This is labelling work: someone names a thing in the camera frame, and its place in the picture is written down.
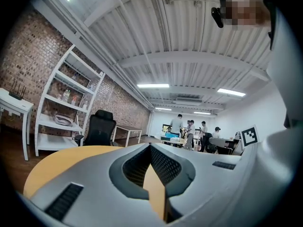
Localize clear bottle green cap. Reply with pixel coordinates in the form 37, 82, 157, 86
62, 89, 72, 103

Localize white side table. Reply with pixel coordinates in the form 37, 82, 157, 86
0, 87, 35, 162

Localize black office chair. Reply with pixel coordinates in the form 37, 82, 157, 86
200, 132, 218, 154

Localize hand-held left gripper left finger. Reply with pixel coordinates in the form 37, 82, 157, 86
30, 143, 164, 227

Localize long wooden desk white legs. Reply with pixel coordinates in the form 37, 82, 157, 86
208, 137, 237, 155

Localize black router with antennas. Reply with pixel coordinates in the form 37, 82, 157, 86
9, 80, 27, 101

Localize grey bag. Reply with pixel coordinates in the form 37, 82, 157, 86
53, 112, 74, 128

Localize large round wooden table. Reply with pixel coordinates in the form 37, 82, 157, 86
23, 145, 166, 222

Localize black head-worn camera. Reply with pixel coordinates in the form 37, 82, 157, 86
211, 7, 224, 29

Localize white metal shelf unit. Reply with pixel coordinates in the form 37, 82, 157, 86
34, 44, 106, 157

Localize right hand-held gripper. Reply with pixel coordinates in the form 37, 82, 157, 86
233, 124, 260, 156

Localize person's face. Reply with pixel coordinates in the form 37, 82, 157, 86
219, 0, 272, 28

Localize ceiling air conditioner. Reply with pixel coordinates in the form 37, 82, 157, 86
176, 97, 204, 107

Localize person's right forearm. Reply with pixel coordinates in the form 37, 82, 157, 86
266, 7, 299, 130

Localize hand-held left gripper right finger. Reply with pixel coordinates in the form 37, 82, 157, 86
151, 143, 263, 227

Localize black mesh high-back chair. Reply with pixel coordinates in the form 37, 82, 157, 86
74, 109, 119, 148

